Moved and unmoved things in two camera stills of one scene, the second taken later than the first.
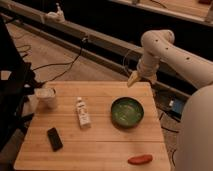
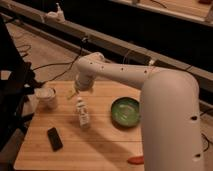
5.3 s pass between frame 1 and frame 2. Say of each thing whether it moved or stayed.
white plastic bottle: stayed
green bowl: stayed
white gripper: moved
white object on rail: stayed
